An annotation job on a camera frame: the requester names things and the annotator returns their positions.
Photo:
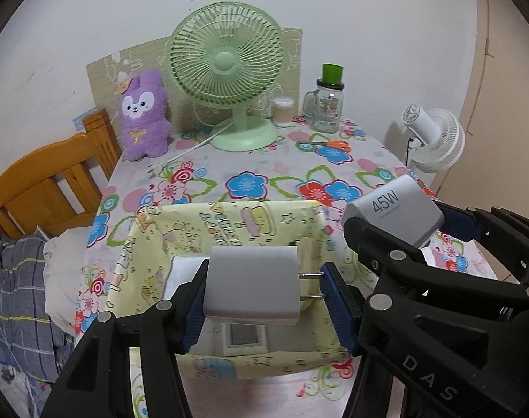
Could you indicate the purple plush toy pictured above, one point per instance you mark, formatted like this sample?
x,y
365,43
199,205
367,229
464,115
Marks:
x,y
142,130

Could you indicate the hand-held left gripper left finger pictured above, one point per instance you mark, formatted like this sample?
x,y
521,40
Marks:
x,y
192,313

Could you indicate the green desk fan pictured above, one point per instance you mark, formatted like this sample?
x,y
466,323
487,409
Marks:
x,y
225,61

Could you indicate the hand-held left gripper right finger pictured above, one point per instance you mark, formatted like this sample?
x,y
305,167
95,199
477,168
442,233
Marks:
x,y
336,309

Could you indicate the large white charger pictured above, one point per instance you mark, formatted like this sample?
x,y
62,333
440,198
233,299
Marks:
x,y
399,209

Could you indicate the white standing fan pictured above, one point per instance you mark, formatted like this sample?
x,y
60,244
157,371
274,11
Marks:
x,y
438,139

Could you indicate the floral tablecloth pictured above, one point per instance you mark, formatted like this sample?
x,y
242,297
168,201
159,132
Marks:
x,y
264,165

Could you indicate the wooden bed headboard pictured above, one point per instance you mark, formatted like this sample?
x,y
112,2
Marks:
x,y
29,174

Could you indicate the white device with screen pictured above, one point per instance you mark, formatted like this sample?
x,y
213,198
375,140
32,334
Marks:
x,y
245,339

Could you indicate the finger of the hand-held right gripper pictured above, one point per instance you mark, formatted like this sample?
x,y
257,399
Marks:
x,y
462,222
395,254

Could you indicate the cotton swab jar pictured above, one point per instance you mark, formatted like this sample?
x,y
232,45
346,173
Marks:
x,y
284,115

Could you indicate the white printed cloth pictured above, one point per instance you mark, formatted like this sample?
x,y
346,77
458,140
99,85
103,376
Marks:
x,y
9,376

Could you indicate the blue patterned cloth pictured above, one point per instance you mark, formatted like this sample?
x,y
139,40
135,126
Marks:
x,y
82,117

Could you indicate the yellow fabric storage box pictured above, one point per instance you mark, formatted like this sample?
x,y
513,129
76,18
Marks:
x,y
229,222

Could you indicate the small white plug charger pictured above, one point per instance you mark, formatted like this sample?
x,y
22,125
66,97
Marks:
x,y
251,283

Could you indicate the beige cartoon printed board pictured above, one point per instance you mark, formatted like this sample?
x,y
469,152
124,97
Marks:
x,y
103,78

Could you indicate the beige door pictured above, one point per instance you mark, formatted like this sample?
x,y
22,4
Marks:
x,y
508,117

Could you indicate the glass jar with green lid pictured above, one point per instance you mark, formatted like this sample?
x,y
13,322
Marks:
x,y
327,113

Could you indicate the white pillow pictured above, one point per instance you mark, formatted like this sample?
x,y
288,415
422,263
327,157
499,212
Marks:
x,y
64,270

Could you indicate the blue plaid blanket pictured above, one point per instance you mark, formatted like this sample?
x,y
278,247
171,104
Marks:
x,y
16,291

